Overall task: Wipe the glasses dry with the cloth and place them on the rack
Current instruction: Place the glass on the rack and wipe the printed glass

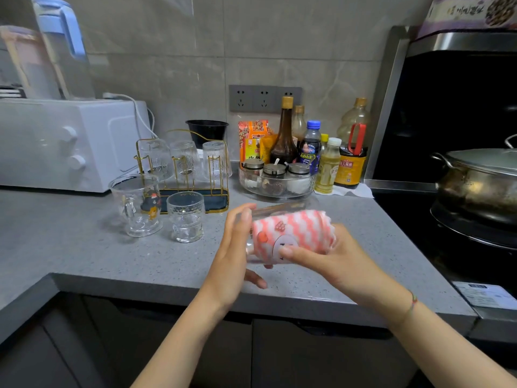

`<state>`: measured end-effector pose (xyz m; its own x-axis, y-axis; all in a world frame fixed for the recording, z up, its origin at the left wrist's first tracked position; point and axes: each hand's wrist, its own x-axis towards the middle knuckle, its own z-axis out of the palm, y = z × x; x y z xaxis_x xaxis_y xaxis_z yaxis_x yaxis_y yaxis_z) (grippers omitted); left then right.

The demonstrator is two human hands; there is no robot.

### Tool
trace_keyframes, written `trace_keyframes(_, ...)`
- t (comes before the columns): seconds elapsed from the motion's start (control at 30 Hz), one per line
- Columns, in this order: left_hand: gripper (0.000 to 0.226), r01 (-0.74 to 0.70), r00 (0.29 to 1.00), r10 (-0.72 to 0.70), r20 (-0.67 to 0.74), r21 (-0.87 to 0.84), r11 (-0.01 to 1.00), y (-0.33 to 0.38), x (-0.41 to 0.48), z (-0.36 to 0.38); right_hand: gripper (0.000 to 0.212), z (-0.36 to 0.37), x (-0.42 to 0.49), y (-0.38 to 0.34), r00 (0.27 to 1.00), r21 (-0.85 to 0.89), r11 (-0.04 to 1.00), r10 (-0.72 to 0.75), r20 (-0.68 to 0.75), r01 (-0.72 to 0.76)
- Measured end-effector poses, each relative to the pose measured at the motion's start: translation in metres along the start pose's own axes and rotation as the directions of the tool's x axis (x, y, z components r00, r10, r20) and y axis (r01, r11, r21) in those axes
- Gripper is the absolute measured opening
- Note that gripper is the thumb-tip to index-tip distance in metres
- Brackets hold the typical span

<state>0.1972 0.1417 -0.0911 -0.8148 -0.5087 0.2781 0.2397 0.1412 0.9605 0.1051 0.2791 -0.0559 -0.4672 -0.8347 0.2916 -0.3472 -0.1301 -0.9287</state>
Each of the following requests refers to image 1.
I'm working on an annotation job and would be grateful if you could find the penguin print glass mug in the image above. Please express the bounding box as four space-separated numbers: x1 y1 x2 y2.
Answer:
109 173 164 238

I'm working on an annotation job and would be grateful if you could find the person's right forearm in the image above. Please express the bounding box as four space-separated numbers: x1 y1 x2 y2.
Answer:
389 296 517 388

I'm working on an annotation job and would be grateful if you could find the large bottle red handle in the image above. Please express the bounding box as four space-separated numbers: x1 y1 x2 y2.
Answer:
334 97 371 189

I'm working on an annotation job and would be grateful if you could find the black plastic bowl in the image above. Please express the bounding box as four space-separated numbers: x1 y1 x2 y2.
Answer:
185 120 230 149

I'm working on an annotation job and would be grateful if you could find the cartoon cat print glass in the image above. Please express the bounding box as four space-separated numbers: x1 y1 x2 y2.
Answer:
244 202 324 266

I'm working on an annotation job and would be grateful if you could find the clear round condiment tray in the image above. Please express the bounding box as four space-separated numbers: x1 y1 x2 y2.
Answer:
238 165 318 199

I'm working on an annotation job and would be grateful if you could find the yellow liquid bottle white cap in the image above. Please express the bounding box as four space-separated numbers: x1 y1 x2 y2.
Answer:
314 137 343 195

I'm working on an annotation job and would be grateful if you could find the clear bottle brown cap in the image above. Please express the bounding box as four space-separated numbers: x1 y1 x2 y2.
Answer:
291 105 308 142

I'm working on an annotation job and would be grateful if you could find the pink striped cloth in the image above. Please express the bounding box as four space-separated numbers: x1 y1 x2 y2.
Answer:
251 210 336 263

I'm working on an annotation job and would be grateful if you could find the yellow seasoning pouch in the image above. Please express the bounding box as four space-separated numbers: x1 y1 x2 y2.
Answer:
260 134 278 164

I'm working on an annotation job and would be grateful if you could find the clear container pink lid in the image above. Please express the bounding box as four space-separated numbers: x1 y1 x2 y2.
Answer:
0 24 61 100

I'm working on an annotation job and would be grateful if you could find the grey wall socket panel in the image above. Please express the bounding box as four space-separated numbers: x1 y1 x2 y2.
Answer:
229 85 304 114

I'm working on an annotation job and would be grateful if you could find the steel pot lid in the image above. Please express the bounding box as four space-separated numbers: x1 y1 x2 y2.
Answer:
446 134 517 176

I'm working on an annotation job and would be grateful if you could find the dark brown glass bottle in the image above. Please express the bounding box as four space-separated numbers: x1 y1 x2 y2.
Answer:
269 95 299 165

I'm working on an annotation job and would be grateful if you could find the orange seasoning packet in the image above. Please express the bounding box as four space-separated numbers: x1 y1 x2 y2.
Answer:
238 120 270 164

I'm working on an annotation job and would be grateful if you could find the person's left hand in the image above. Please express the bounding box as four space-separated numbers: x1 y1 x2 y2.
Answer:
200 203 269 316

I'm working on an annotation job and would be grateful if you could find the person's left forearm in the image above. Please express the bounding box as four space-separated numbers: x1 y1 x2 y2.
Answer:
131 290 231 388

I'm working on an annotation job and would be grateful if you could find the small ribbed clear glass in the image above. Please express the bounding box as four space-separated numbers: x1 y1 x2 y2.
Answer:
201 141 233 181

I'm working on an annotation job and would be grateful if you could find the clear jug blue lid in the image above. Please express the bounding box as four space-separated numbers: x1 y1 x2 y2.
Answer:
31 0 96 100

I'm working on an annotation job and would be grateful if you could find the purple food packet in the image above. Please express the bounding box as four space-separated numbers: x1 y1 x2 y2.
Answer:
418 0 517 39

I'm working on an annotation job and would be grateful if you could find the white paper towel sheet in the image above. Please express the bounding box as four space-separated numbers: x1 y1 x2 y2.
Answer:
315 183 374 198

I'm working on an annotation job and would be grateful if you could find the gold wire cup rack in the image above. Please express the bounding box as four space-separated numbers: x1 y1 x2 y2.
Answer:
134 129 230 214

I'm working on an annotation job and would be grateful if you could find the white label sticker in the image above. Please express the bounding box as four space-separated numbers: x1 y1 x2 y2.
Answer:
452 281 517 311

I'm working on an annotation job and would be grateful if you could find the thin string bracelet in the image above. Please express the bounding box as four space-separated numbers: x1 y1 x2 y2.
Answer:
397 292 419 326

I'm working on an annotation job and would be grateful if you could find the person's right hand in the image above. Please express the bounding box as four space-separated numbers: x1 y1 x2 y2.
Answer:
278 224 417 330

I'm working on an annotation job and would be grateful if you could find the dark bottle blue cap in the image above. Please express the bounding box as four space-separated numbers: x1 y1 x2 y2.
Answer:
298 120 323 176

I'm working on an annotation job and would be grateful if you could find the white power cable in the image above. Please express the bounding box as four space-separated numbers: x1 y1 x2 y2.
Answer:
103 92 158 140

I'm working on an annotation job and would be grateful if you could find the glass spice jar steel lid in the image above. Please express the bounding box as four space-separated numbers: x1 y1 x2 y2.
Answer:
287 163 312 195
241 158 266 189
262 158 288 195

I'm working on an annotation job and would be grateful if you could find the white microwave oven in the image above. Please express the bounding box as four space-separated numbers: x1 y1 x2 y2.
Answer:
0 98 151 193

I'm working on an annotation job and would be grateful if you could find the stainless steel pot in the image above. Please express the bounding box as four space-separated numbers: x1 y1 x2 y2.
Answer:
431 151 517 227

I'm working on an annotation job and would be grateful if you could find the short textured glass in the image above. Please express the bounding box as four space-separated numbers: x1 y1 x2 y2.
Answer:
166 191 206 244

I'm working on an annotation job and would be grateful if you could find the embossed ribbed clear glass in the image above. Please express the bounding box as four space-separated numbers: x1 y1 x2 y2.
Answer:
169 140 201 182

